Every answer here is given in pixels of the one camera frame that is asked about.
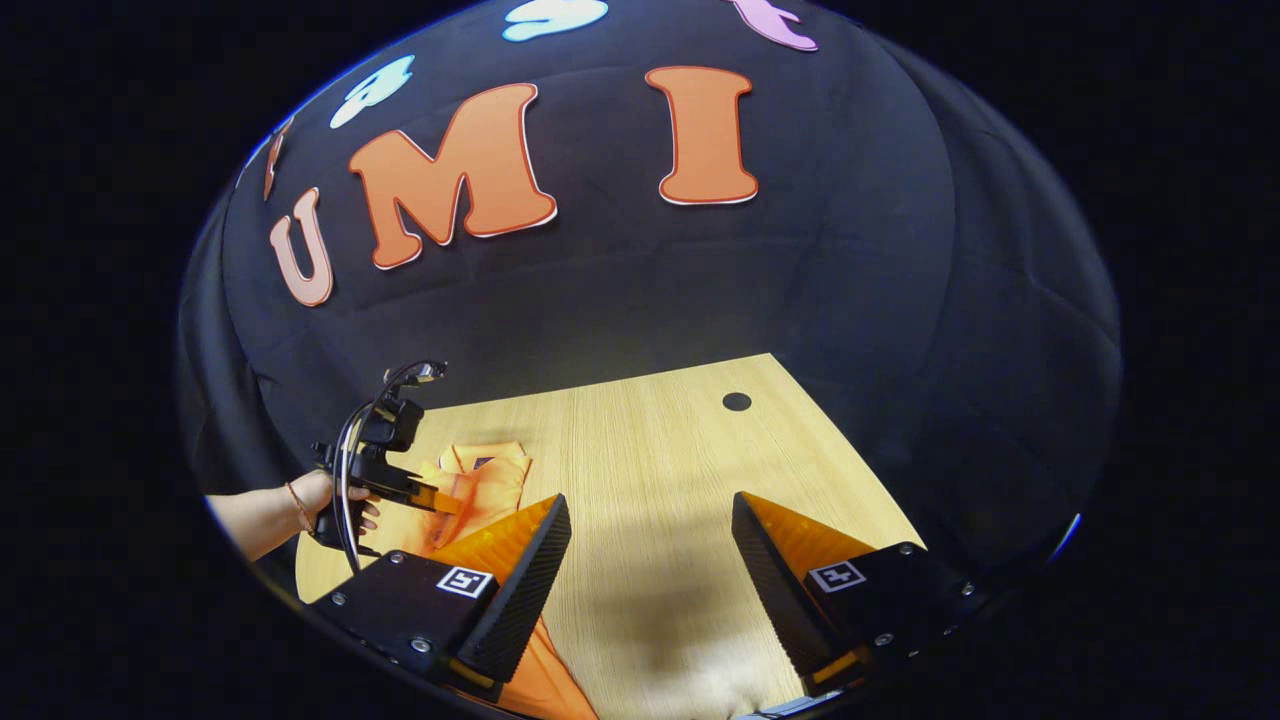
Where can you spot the orange T-shirt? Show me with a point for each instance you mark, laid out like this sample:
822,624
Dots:
495,480

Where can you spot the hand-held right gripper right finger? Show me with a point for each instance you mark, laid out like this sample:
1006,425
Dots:
775,600

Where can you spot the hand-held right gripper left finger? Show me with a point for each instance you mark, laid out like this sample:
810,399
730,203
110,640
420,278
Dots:
530,600

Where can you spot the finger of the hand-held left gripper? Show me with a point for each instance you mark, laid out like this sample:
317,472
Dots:
435,498

